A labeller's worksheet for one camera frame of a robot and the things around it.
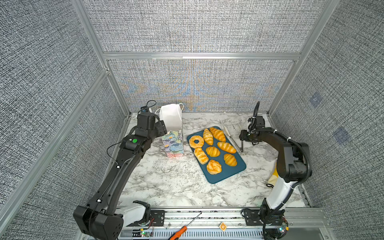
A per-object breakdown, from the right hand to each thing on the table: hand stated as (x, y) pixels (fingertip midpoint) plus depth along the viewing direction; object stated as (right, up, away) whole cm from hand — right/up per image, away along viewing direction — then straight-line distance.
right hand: (244, 136), depth 100 cm
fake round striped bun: (-22, -9, -8) cm, 25 cm away
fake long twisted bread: (-30, -12, -10) cm, 33 cm away
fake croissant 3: (-12, -14, -10) cm, 21 cm away
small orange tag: (-21, -41, -30) cm, 55 cm away
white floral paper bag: (-48, +14, -8) cm, 51 cm away
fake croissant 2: (-13, -7, -5) cm, 16 cm away
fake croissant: (-24, -1, 0) cm, 24 cm away
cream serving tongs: (-4, -11, -5) cm, 12 cm away
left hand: (-52, +7, -25) cm, 58 cm away
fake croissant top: (-17, +1, +1) cm, 17 cm away
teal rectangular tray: (-20, -12, -7) cm, 25 cm away
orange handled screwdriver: (-40, -42, -30) cm, 65 cm away
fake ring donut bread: (-34, -6, -1) cm, 35 cm away
